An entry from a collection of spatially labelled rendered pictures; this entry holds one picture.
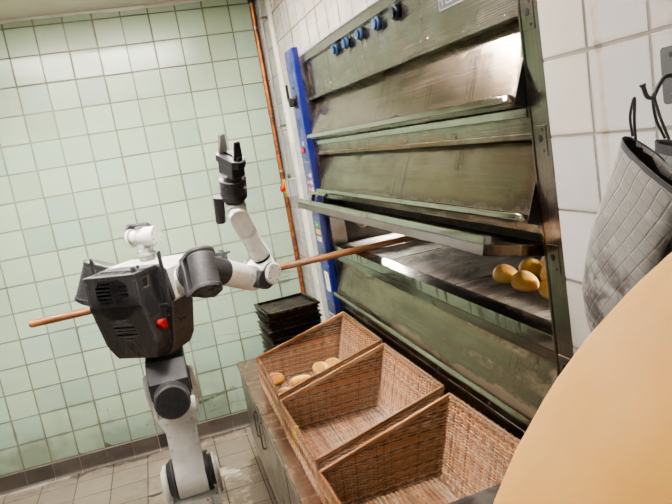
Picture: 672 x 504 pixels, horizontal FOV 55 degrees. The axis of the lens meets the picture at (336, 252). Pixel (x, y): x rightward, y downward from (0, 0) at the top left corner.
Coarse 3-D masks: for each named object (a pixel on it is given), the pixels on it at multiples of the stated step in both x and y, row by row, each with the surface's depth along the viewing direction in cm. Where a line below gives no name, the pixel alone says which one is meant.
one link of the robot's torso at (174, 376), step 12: (180, 348) 220; (156, 360) 212; (168, 360) 211; (180, 360) 211; (156, 372) 208; (168, 372) 209; (180, 372) 209; (156, 384) 206; (168, 384) 203; (180, 384) 205; (156, 396) 201; (168, 396) 202; (180, 396) 203; (156, 408) 202; (168, 408) 203; (180, 408) 204
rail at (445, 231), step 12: (312, 204) 284; (324, 204) 265; (360, 216) 221; (372, 216) 209; (384, 216) 198; (420, 228) 172; (432, 228) 165; (444, 228) 159; (468, 240) 147; (480, 240) 142
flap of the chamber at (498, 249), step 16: (304, 208) 298; (320, 208) 271; (368, 224) 212; (384, 224) 198; (448, 224) 199; (432, 240) 165; (448, 240) 156; (464, 240) 149; (496, 240) 152; (512, 240) 153; (528, 240) 155
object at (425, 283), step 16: (352, 256) 292; (368, 256) 276; (384, 272) 253; (400, 272) 237; (416, 272) 232; (416, 288) 224; (432, 288) 210; (448, 288) 203; (464, 288) 200; (464, 304) 189; (480, 304) 181; (496, 304) 178; (496, 320) 172; (512, 320) 164; (528, 320) 161; (544, 320) 159; (528, 336) 158; (544, 336) 151
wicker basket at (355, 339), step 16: (336, 320) 319; (352, 320) 304; (304, 336) 315; (320, 336) 318; (336, 336) 320; (352, 336) 303; (368, 336) 281; (272, 352) 312; (288, 352) 314; (304, 352) 316; (320, 352) 319; (352, 352) 301; (272, 368) 313; (288, 368) 315; (304, 368) 318; (336, 368) 264; (272, 384) 271; (288, 384) 307; (304, 384) 261; (272, 400) 282; (336, 400) 266
